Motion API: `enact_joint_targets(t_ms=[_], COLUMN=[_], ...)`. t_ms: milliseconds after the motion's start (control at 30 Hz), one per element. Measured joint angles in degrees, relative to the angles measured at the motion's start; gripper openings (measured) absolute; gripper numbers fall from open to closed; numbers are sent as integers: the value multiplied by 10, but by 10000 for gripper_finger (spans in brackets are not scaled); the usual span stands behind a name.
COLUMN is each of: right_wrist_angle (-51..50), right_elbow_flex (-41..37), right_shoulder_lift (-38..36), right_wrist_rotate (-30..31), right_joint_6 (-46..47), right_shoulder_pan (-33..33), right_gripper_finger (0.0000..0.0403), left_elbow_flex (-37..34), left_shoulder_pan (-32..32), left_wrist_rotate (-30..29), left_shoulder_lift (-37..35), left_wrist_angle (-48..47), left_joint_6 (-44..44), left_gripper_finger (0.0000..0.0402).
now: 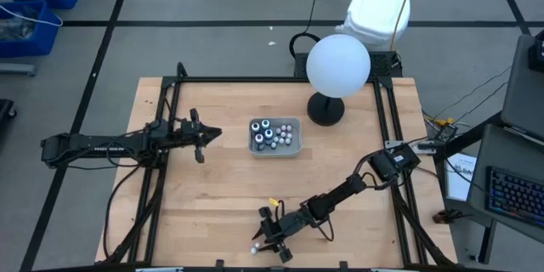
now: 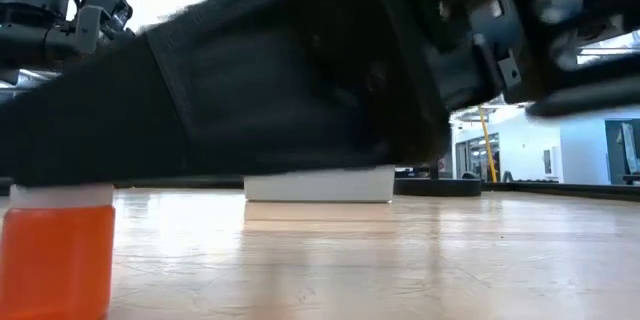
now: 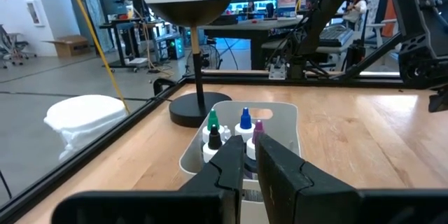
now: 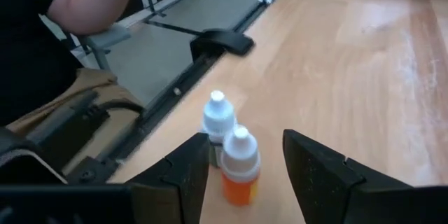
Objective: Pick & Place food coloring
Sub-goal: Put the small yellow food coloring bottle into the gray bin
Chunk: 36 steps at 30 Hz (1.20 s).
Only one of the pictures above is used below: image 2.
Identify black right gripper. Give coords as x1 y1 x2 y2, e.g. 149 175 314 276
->
399 0 640 118

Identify orange dropper bottle white label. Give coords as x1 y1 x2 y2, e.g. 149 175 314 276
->
0 183 117 320

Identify translucent plastic bin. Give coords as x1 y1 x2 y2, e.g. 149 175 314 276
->
243 164 397 205

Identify yellow hanging cable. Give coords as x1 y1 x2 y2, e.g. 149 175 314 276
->
477 105 499 184

